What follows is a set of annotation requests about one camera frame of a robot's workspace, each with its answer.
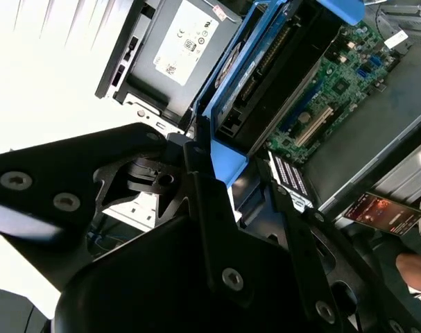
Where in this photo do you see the hard disk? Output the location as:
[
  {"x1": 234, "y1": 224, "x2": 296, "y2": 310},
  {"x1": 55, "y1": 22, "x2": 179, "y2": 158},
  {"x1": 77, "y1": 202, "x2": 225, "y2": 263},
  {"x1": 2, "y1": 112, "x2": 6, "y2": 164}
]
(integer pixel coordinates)
[{"x1": 192, "y1": 0, "x2": 367, "y2": 185}]

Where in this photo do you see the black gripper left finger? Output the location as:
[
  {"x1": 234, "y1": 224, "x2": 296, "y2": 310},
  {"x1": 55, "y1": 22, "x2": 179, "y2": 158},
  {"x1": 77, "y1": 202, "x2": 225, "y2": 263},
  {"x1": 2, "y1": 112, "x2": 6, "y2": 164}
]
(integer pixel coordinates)
[{"x1": 0, "y1": 121, "x2": 258, "y2": 309}]

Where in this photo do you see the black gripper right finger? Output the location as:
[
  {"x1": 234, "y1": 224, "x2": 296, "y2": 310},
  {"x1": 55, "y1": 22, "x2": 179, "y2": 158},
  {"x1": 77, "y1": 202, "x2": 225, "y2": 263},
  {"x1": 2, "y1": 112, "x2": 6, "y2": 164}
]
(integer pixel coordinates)
[{"x1": 257, "y1": 157, "x2": 421, "y2": 333}]

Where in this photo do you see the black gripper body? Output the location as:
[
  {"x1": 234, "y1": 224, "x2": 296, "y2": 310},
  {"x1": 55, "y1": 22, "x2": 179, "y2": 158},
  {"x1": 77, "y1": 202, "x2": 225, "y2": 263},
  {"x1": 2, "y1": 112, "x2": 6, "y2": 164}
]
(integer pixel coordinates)
[{"x1": 52, "y1": 214, "x2": 310, "y2": 333}]

